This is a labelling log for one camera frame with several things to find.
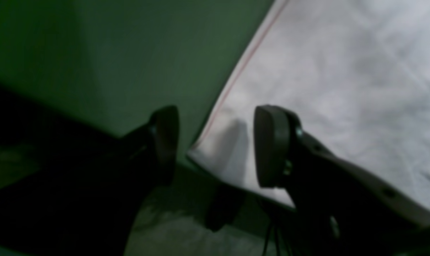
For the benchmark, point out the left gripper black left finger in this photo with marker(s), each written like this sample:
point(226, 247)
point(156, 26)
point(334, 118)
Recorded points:
point(88, 208)

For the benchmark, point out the pink t-shirt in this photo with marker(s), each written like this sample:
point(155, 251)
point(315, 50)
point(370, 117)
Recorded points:
point(357, 73)

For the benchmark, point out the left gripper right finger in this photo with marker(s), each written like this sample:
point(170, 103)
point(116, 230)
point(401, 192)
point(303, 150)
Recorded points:
point(344, 209)

